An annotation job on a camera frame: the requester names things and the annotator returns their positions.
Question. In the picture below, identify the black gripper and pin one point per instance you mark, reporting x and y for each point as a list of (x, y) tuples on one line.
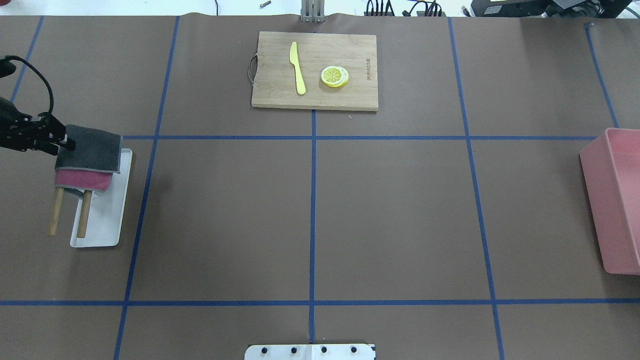
[(20, 134)]

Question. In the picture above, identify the white rectangular tray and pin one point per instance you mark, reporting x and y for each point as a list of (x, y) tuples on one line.
[(104, 220)]

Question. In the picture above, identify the wooden cutting board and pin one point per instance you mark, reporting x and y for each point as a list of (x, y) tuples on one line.
[(274, 78)]

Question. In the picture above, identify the yellow plastic knife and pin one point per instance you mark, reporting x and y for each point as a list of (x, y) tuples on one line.
[(300, 85)]

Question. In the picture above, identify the yellow lemon slice toy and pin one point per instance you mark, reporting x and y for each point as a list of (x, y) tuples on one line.
[(334, 76)]

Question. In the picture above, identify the pink plastic bin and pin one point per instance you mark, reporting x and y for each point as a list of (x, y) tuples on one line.
[(611, 169)]

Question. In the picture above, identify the aluminium frame post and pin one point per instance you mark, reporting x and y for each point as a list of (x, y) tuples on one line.
[(312, 11)]

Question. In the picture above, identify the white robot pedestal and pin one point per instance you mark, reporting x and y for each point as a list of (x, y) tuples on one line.
[(336, 351)]

